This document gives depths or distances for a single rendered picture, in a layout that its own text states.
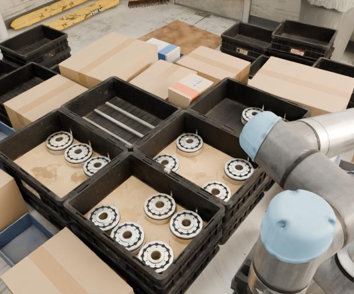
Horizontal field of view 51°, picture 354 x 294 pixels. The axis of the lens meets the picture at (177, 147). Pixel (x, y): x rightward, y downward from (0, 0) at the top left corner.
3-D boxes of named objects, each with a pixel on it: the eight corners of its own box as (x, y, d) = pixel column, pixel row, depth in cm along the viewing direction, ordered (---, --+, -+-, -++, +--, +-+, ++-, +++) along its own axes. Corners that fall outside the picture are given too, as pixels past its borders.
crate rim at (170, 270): (226, 212, 111) (227, 207, 109) (161, 287, 94) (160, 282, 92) (131, 154, 129) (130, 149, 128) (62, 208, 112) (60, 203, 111)
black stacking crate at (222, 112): (306, 133, 151) (312, 111, 143) (270, 175, 134) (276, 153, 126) (224, 98, 169) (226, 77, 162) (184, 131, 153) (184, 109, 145)
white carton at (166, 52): (180, 61, 215) (180, 46, 209) (167, 70, 208) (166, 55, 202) (153, 51, 224) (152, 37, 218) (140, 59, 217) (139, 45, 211)
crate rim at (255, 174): (275, 157, 127) (276, 152, 126) (226, 212, 111) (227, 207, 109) (184, 113, 146) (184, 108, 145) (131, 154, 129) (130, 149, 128)
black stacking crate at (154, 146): (270, 176, 134) (275, 153, 126) (224, 230, 117) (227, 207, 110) (184, 132, 153) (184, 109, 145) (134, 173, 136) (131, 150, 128)
